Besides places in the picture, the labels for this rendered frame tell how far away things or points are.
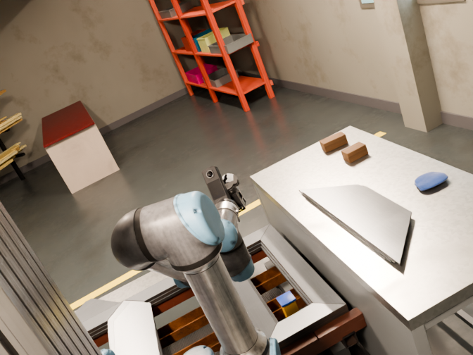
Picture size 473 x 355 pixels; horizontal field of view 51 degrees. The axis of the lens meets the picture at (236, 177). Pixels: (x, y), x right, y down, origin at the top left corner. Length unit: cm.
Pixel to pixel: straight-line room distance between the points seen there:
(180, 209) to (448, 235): 99
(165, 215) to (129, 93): 851
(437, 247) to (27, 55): 828
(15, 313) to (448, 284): 117
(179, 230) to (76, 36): 842
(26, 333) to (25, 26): 868
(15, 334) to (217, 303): 49
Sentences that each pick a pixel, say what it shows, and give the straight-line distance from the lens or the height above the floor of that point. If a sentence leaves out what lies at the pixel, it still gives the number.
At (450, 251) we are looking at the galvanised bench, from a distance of 163.
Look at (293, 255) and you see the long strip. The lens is 214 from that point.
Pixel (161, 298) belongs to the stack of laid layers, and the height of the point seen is 83.
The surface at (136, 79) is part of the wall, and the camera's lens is 944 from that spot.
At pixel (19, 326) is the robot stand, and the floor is 176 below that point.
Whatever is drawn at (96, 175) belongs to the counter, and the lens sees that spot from 706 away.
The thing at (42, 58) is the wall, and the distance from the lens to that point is 926.
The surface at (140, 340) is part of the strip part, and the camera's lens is 212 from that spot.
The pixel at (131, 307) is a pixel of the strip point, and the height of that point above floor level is 86.
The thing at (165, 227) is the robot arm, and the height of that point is 166.
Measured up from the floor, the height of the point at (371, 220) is 107.
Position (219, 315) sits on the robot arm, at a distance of 108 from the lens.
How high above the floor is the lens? 206
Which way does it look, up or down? 23 degrees down
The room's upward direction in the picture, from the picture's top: 23 degrees counter-clockwise
